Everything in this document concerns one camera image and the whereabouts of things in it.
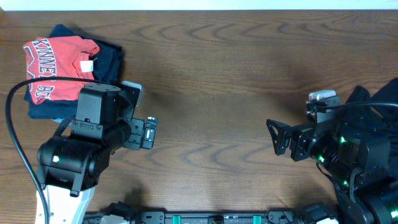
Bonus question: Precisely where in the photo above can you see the orange polo shirt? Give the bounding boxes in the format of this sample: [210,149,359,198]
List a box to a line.
[23,36,100,105]

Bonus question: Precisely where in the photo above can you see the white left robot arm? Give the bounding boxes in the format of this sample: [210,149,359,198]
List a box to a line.
[5,78,158,223]

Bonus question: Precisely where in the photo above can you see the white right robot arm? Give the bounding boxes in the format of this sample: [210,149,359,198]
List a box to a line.
[266,90,397,223]

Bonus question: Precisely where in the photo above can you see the folded navy blue garment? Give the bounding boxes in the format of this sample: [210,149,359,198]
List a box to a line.
[24,24,124,119]

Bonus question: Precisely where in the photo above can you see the black garment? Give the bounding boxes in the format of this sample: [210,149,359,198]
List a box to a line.
[341,78,397,178]

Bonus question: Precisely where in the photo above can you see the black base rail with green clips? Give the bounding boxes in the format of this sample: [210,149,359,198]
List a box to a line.
[82,202,339,224]

